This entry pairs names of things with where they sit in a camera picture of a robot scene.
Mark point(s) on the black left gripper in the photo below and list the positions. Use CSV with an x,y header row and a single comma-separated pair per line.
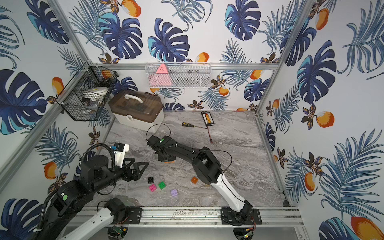
x,y
130,171

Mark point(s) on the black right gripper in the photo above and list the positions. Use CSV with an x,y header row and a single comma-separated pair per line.
x,y
160,159

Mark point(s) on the lilac lego brick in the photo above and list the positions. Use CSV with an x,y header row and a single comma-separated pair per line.
x,y
174,193

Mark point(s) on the brown orange square lego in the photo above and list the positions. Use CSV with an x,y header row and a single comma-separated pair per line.
x,y
194,180

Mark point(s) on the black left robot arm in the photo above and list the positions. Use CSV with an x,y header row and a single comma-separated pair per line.
x,y
98,171

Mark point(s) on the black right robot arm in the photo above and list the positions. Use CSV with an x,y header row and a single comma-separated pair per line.
x,y
209,170

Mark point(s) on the pink lego brick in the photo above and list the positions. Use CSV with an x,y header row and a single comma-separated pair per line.
x,y
152,187

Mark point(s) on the green lego with number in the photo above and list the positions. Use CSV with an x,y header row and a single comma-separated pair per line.
x,y
162,185

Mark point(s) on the black yellow screwdriver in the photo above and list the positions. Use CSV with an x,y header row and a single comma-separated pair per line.
x,y
184,124

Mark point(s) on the white box brown lid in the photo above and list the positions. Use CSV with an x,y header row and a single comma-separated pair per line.
x,y
137,110

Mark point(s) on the black board yellow connectors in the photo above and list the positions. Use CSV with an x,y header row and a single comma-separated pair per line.
x,y
207,117

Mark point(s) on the pink triangle card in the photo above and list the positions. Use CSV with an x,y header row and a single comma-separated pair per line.
x,y
161,78

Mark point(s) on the white object in basket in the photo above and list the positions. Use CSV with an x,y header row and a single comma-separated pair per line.
x,y
95,93

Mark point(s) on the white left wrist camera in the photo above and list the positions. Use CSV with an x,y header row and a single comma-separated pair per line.
x,y
119,153

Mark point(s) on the clear wall shelf tray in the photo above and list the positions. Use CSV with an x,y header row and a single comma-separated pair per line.
x,y
184,75

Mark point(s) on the black wire basket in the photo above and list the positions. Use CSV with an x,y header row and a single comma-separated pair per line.
x,y
71,99

